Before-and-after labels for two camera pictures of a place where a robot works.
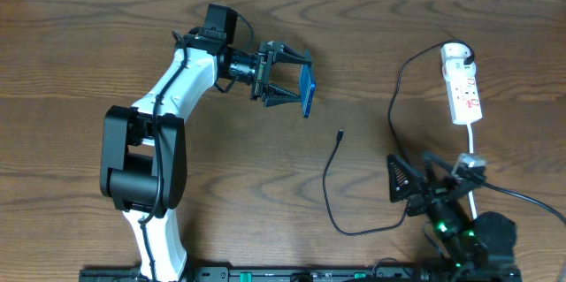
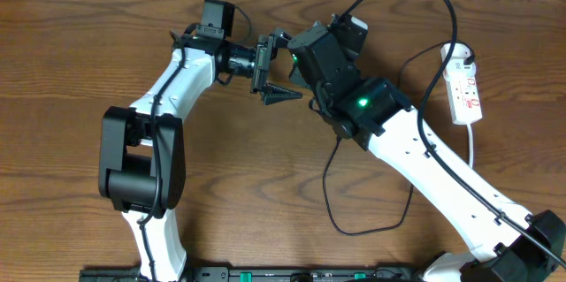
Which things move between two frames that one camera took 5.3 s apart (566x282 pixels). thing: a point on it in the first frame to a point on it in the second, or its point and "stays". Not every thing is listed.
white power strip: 462,83 stays
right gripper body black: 424,191 to 300,75
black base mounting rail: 314,274 stays
